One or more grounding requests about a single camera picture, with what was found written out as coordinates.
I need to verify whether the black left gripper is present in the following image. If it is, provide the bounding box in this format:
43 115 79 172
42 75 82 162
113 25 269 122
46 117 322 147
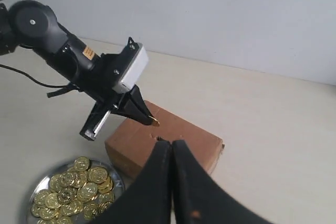
69 52 154 140

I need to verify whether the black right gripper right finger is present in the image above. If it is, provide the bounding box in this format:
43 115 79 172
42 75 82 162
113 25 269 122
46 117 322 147
172 140 270 224

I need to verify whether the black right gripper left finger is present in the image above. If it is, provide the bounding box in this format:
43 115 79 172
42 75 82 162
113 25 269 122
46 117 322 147
90 141 172 224

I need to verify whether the gold coin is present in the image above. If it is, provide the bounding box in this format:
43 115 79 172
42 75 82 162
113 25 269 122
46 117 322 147
73 156 91 172
149 116 160 127

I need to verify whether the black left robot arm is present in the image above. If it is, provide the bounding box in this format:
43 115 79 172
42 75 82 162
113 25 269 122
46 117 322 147
1 0 159 141

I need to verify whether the brown cardboard slotted box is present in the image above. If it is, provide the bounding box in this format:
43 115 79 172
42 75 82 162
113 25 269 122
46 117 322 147
105 101 224 179

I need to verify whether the round steel plate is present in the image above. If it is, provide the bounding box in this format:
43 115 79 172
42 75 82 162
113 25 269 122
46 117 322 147
21 158 125 223

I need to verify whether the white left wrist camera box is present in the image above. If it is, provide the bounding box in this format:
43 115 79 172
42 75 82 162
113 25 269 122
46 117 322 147
112 37 149 93

